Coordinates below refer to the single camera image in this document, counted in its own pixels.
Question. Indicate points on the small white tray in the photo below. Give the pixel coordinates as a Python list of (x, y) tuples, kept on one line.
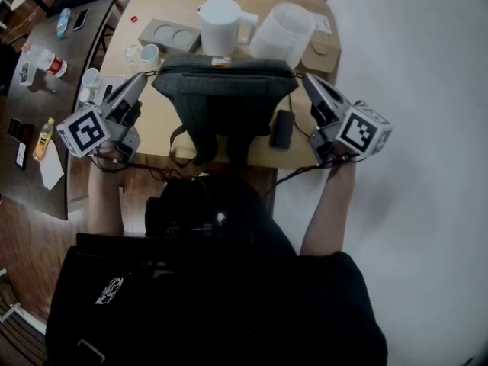
[(25, 72)]

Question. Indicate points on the black power bank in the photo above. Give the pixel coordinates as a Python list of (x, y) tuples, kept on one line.
[(282, 129)]

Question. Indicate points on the black chest-mounted device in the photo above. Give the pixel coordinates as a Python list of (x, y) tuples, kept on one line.
[(183, 208)]

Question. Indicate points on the black smartphone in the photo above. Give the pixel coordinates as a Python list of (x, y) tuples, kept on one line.
[(80, 19)]

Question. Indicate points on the dark grey backpack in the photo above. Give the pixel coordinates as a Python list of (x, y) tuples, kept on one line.
[(225, 90)]

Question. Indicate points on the smartphone with orange case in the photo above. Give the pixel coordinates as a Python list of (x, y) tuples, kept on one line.
[(221, 61)]

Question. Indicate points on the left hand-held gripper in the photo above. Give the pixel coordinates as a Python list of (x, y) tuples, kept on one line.
[(82, 132)]

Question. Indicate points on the dark brown wallet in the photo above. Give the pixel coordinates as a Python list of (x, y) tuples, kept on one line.
[(20, 130)]

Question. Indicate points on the person's left forearm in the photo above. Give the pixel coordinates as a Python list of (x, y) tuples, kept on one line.
[(106, 196)]

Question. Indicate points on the black card with white face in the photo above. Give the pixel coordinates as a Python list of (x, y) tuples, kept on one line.
[(21, 155)]

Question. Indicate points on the white electric kettle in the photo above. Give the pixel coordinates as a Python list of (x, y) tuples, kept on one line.
[(221, 27)]

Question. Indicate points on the blue label water bottle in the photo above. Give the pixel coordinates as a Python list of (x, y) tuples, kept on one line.
[(63, 22)]

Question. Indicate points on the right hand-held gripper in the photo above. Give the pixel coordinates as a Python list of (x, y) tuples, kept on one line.
[(362, 132)]

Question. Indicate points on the yellow drink bottle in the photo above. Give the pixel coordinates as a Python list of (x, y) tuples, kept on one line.
[(43, 139)]

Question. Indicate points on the grey box with round recesses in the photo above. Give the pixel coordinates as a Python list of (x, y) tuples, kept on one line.
[(169, 36)]

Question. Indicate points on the white paper napkin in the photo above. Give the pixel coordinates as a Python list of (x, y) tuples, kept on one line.
[(51, 166)]

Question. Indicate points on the white mug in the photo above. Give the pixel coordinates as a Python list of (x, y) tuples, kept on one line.
[(149, 55), (91, 78)]

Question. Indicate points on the dark curved table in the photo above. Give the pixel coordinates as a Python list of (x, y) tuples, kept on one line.
[(49, 101)]

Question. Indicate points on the clear glass cup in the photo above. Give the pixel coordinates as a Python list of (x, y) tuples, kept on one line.
[(131, 55)]

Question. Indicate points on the person's black shirt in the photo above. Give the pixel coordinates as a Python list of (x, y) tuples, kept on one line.
[(228, 311)]

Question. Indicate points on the cardboard box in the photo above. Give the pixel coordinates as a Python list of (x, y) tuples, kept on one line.
[(324, 48)]

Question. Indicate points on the small white cup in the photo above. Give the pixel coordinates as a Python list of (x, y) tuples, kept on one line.
[(84, 94)]

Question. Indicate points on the white metal frame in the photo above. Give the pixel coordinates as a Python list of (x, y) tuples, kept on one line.
[(9, 311)]

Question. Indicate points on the person's right forearm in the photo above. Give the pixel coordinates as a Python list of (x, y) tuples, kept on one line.
[(329, 212)]

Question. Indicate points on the white tissue box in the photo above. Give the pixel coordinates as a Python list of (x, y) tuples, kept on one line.
[(114, 80)]

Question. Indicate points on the red label water bottle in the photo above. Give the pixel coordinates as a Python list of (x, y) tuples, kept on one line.
[(47, 61)]

